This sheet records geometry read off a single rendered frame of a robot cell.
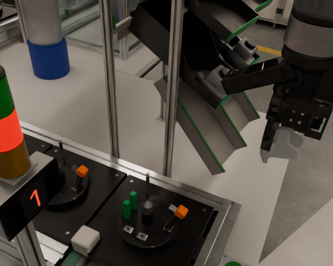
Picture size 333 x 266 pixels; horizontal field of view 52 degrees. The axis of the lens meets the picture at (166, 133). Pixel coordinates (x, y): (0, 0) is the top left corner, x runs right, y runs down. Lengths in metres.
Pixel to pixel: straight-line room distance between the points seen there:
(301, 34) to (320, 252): 0.66
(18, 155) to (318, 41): 0.41
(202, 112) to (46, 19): 0.79
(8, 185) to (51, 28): 1.01
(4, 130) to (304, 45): 0.39
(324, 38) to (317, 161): 2.21
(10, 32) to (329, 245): 1.66
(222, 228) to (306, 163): 1.81
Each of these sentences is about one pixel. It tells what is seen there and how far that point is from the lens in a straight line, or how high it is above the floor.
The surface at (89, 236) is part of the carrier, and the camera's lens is 0.77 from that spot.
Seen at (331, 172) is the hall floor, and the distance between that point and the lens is 2.60.
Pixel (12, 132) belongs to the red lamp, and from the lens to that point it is 0.49.
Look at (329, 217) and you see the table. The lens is 1.09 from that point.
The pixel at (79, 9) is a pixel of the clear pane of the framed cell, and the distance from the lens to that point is 1.76.
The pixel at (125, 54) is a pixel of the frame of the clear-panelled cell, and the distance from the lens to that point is 1.68.
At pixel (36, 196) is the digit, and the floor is 1.20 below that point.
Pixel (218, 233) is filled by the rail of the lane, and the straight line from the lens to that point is 0.83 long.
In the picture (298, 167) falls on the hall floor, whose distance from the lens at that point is 2.54.
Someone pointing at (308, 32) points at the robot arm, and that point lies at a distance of 0.46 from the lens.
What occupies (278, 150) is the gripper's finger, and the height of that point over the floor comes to 1.27.
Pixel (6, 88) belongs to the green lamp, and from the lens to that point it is 0.46.
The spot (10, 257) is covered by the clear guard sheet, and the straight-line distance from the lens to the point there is 0.70.
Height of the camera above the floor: 1.62
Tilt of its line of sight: 39 degrees down
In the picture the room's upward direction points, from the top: 3 degrees clockwise
